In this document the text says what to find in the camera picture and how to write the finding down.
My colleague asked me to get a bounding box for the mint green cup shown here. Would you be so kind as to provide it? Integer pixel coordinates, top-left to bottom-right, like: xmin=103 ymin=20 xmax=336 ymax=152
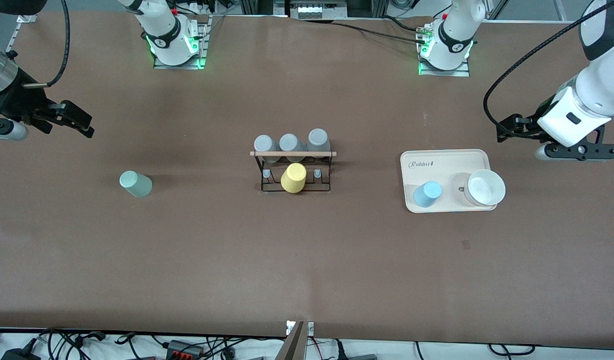
xmin=119 ymin=170 xmax=153 ymax=198

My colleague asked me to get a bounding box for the light blue cup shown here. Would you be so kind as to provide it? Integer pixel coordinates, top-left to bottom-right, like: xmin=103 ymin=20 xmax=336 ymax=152
xmin=413 ymin=181 xmax=443 ymax=209

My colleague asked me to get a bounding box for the white bowl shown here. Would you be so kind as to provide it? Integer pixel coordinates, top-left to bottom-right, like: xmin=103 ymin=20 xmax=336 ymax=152
xmin=463 ymin=169 xmax=506 ymax=207

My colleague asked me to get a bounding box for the cream plastic tray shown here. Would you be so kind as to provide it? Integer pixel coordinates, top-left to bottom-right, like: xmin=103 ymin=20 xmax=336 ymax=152
xmin=400 ymin=149 xmax=498 ymax=214

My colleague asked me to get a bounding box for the grey cup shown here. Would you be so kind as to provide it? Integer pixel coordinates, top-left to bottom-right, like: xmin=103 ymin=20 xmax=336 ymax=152
xmin=307 ymin=128 xmax=331 ymax=159
xmin=279 ymin=133 xmax=304 ymax=163
xmin=254 ymin=135 xmax=280 ymax=164

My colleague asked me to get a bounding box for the yellow cup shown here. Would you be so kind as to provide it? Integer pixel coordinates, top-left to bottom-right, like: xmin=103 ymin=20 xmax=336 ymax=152
xmin=281 ymin=163 xmax=307 ymax=194

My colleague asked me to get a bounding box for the white power strip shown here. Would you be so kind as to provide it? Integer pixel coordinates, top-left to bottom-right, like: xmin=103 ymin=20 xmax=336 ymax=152
xmin=297 ymin=2 xmax=334 ymax=20

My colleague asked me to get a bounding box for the black power adapter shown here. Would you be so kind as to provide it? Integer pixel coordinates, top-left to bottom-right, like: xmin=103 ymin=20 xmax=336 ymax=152
xmin=1 ymin=347 xmax=41 ymax=360

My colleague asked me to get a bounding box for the black box with red buttons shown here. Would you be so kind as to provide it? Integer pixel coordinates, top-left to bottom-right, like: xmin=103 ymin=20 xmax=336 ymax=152
xmin=166 ymin=339 xmax=206 ymax=359

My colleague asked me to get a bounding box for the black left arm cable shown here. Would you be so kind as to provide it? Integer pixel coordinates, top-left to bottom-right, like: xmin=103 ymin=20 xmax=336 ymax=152
xmin=483 ymin=0 xmax=614 ymax=140

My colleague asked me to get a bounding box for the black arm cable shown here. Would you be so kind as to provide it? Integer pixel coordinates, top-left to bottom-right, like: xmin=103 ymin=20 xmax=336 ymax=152
xmin=483 ymin=0 xmax=614 ymax=140
xmin=23 ymin=0 xmax=71 ymax=89

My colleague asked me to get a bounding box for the silver aluminium edge rail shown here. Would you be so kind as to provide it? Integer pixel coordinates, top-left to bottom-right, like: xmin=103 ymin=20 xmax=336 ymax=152
xmin=6 ymin=15 xmax=38 ymax=57

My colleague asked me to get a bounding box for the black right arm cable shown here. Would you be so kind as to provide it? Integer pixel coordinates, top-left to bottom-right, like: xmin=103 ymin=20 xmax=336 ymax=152
xmin=23 ymin=0 xmax=71 ymax=89

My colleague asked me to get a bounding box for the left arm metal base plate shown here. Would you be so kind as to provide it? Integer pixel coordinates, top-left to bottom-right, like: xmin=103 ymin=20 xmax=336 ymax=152
xmin=417 ymin=24 xmax=471 ymax=78

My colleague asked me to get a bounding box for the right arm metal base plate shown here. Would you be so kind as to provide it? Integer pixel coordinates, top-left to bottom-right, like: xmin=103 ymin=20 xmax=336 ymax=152
xmin=153 ymin=15 xmax=213 ymax=70

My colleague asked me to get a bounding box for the black table cable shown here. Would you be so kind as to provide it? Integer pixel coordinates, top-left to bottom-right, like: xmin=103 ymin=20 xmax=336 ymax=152
xmin=332 ymin=15 xmax=432 ymax=46

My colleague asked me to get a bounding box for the black wire cup rack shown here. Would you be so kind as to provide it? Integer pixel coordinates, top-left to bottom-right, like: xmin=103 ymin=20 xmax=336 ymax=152
xmin=250 ymin=150 xmax=337 ymax=195

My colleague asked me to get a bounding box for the black looped floor cable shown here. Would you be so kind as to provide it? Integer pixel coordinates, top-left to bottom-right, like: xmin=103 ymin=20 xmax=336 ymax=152
xmin=488 ymin=343 xmax=536 ymax=357

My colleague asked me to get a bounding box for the wooden camera post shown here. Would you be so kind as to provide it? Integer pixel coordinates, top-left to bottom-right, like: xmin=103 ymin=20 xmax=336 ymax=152
xmin=277 ymin=321 xmax=315 ymax=360

